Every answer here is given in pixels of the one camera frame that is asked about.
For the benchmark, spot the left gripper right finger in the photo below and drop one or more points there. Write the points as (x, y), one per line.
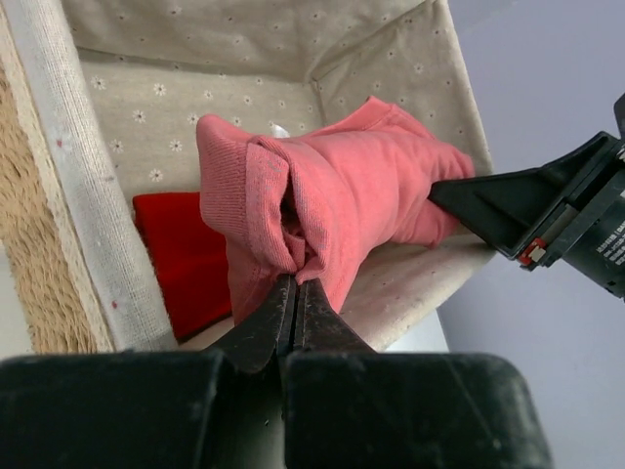
(316, 327)

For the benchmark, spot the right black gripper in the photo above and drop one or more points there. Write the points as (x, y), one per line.
(570, 209)

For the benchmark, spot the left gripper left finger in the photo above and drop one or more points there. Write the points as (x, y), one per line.
(251, 345)

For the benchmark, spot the red t shirt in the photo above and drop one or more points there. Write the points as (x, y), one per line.
(314, 206)

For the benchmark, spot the red item in basket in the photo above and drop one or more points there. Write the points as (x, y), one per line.
(189, 259)

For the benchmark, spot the wicker basket with liner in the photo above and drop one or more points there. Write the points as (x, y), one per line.
(99, 102)

